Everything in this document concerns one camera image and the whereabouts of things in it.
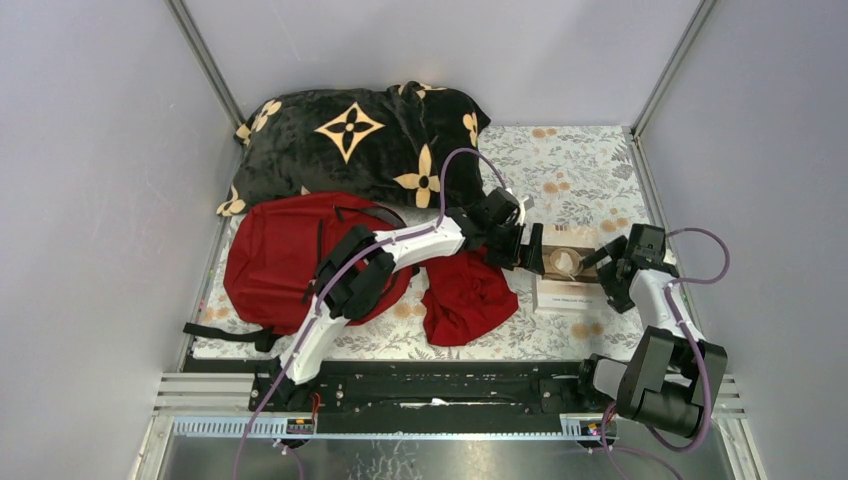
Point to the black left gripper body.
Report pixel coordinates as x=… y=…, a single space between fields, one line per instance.
x=515 y=244

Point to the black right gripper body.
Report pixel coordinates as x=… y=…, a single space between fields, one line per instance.
x=619 y=301

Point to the white beige cover book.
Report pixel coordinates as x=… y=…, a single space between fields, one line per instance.
x=566 y=285

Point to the black floral plush blanket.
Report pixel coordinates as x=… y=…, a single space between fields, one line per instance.
x=410 y=145

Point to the red student backpack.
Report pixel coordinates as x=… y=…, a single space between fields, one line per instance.
x=274 y=256

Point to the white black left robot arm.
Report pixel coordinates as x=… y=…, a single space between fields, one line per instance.
x=349 y=281

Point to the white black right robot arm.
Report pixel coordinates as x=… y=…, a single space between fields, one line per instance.
x=672 y=381

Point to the red cloth garment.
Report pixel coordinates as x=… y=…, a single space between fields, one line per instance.
x=466 y=299

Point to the floral patterned table mat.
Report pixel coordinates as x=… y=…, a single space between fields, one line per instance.
x=577 y=176

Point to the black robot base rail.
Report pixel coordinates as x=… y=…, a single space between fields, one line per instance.
x=512 y=398

